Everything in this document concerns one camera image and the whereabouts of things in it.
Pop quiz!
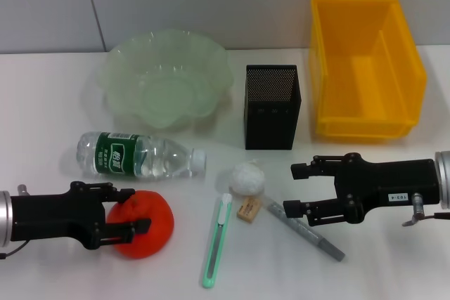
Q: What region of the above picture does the green utility knife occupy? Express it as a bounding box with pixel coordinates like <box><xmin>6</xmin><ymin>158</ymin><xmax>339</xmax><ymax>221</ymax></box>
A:
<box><xmin>202</xmin><ymin>193</ymin><xmax>233</xmax><ymax>289</ymax></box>

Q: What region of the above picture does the black mesh pen holder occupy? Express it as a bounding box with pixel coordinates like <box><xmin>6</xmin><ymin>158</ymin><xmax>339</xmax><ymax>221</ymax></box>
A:
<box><xmin>245</xmin><ymin>64</ymin><xmax>302</xmax><ymax>151</ymax></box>

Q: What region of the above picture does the translucent green fruit plate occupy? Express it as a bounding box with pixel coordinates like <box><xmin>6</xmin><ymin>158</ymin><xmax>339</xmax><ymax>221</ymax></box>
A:
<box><xmin>96</xmin><ymin>28</ymin><xmax>236</xmax><ymax>135</ymax></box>

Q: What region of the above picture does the yellow plastic bin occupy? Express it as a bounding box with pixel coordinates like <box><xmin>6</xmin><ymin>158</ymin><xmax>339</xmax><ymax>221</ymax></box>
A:
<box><xmin>309</xmin><ymin>0</ymin><xmax>428</xmax><ymax>145</ymax></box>

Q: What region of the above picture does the right gripper cable with plug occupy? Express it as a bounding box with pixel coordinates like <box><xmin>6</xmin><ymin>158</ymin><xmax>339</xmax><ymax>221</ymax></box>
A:
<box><xmin>401</xmin><ymin>193</ymin><xmax>450</xmax><ymax>228</ymax></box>

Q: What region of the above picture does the grey glitter marker pen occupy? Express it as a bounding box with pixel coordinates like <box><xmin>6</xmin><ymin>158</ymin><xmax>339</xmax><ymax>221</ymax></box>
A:
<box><xmin>264</xmin><ymin>197</ymin><xmax>346</xmax><ymax>263</ymax></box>

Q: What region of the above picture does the green label water bottle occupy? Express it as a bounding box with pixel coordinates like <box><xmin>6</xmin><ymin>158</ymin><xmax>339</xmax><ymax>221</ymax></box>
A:
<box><xmin>76</xmin><ymin>131</ymin><xmax>207</xmax><ymax>181</ymax></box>

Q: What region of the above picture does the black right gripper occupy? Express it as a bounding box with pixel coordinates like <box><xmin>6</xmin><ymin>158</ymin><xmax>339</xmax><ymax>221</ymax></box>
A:
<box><xmin>283</xmin><ymin>152</ymin><xmax>442</xmax><ymax>227</ymax></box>

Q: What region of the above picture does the beige eraser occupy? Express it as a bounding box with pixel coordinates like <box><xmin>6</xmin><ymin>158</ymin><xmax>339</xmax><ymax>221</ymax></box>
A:
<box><xmin>236</xmin><ymin>197</ymin><xmax>263</xmax><ymax>223</ymax></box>

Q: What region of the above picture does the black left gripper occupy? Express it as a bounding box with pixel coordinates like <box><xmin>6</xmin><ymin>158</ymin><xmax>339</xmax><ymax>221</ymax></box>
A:
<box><xmin>10</xmin><ymin>181</ymin><xmax>153</xmax><ymax>250</ymax></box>

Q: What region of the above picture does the white paper ball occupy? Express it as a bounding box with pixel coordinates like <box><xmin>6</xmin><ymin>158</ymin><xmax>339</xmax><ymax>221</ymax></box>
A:
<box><xmin>227</xmin><ymin>159</ymin><xmax>265</xmax><ymax>196</ymax></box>

